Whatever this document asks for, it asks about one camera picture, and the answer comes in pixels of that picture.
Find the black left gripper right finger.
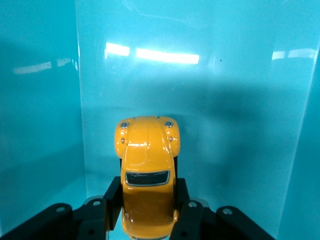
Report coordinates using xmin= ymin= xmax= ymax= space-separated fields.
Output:
xmin=169 ymin=155 xmax=278 ymax=240

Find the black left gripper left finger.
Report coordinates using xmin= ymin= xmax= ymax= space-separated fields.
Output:
xmin=0 ymin=175 xmax=124 ymax=240

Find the yellow beetle toy car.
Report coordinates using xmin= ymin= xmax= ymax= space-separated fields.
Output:
xmin=114 ymin=115 xmax=181 ymax=240

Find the turquoise plastic bin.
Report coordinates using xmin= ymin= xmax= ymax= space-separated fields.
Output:
xmin=0 ymin=0 xmax=320 ymax=240

